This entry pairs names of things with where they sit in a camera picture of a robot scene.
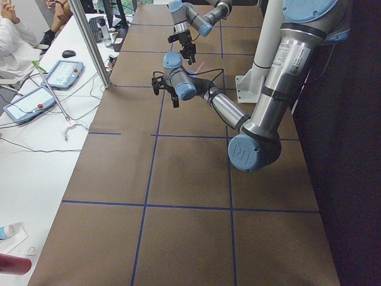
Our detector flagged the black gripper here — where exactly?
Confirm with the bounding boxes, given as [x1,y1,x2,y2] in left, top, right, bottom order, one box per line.
[168,30,196,108]

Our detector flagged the metal grabber stick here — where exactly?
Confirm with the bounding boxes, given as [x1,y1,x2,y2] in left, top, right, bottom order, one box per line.
[32,61,71,123]

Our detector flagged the pink chopstick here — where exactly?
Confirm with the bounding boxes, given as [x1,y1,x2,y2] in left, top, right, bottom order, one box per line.
[195,61,205,73]

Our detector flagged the black keyboard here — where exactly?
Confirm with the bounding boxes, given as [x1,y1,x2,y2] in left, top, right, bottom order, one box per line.
[88,16,104,43]

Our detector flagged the clear water bottle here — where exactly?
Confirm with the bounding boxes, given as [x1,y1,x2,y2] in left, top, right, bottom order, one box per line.
[98,18,113,48]

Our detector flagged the blue cup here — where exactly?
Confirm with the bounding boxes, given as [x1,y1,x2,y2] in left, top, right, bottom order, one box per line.
[188,70,196,78]

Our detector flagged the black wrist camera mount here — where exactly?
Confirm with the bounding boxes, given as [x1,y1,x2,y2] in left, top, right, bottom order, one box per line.
[151,71,165,95]

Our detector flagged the teach pendant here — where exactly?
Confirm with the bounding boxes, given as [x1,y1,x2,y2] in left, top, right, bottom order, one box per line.
[3,86,56,124]
[45,60,84,90]

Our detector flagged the lower teach pendant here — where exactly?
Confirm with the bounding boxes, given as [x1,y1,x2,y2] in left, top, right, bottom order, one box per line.
[3,86,56,124]

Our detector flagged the seated person legs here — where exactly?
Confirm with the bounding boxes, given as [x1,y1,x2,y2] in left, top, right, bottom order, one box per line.
[39,0,73,46]

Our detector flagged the person in white shirt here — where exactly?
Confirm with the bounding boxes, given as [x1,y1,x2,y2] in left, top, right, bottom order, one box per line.
[1,1,41,88]

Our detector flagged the black computer mouse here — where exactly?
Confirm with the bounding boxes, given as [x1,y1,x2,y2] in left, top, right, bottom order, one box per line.
[62,49,76,58]

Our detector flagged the aluminium frame post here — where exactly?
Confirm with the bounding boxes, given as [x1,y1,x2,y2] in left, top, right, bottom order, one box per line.
[68,0,111,89]

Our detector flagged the white paper sheet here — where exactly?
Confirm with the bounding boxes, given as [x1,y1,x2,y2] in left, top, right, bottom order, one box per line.
[1,222,28,254]

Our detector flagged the red cylinder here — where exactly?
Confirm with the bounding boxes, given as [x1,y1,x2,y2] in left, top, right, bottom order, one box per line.
[0,254,32,275]

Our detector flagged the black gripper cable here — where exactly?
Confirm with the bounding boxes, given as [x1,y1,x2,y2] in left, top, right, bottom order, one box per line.
[190,68,224,90]

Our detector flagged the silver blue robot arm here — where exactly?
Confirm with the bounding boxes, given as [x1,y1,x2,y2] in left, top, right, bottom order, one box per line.
[152,1,352,172]
[167,0,232,65]

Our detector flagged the white blue tube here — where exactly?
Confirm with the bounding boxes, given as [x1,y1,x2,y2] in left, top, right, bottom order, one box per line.
[0,225,15,241]

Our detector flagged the upper teach pendant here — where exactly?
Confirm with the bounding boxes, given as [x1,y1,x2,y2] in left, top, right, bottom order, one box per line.
[45,60,84,90]

